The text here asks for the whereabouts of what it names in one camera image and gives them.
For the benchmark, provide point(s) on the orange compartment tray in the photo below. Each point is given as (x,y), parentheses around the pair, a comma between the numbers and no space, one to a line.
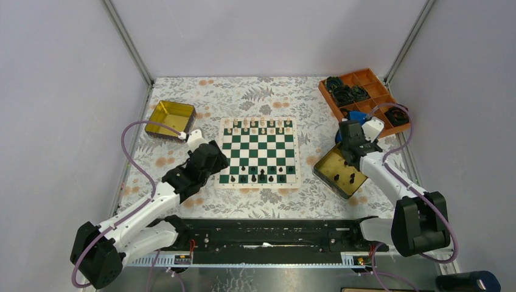
(360,91)

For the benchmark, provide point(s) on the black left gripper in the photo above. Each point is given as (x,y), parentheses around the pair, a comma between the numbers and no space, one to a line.
(221,162)

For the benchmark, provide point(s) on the gold tin box right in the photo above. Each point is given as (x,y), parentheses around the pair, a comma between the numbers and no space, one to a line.
(333,163)

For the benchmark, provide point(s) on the floral tablecloth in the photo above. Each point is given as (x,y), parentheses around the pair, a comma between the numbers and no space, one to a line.
(217,97)

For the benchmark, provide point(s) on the dark cylinder bottle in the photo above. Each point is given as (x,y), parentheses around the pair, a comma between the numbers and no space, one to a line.
(475,281)

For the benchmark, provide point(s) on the green white chess board mat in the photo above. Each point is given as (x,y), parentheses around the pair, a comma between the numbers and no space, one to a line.
(259,143)

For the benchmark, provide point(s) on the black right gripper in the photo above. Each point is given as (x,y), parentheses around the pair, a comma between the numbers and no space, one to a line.
(369,140)

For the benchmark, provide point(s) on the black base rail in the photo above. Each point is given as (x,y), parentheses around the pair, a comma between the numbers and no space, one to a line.
(286,242)

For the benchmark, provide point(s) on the black hexagonal part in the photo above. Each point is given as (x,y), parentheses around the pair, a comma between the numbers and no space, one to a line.
(397,116)

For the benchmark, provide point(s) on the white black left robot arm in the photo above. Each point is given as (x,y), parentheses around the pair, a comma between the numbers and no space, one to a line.
(100,252)

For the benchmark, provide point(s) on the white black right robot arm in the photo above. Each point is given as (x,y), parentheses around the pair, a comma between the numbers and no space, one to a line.
(420,221)

